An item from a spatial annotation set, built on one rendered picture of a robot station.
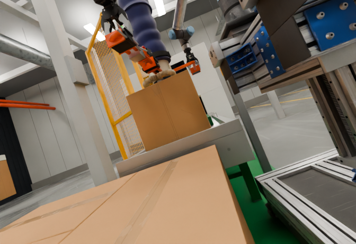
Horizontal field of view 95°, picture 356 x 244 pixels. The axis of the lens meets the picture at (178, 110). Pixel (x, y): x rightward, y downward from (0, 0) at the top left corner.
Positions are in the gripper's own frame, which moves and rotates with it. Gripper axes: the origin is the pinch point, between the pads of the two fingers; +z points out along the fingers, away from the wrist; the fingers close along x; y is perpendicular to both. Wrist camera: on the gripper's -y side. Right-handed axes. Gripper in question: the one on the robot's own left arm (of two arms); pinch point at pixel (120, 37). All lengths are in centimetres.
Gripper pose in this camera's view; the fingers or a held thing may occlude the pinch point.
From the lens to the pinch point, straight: 75.5
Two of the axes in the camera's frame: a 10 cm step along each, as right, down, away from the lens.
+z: 3.7, 9.3, -0.7
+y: 1.7, 0.1, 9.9
